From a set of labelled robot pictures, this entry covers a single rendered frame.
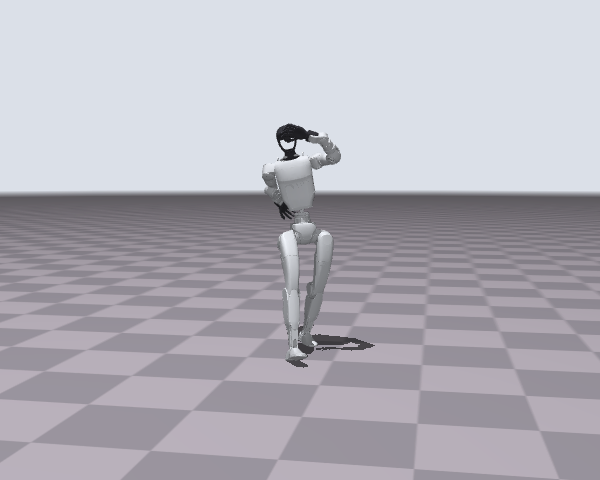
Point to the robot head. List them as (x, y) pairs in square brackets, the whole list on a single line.
[(289, 152)]

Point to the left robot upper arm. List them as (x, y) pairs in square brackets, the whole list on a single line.
[(319, 160)]

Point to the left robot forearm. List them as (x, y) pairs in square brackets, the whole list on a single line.
[(324, 141)]

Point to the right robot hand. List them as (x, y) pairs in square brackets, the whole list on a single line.
[(283, 208)]

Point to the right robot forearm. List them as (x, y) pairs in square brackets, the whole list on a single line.
[(277, 199)]

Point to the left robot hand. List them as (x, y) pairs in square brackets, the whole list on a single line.
[(297, 133)]

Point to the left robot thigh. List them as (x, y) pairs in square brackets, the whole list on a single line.
[(322, 263)]

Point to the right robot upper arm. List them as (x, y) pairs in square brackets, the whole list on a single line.
[(268, 174)]

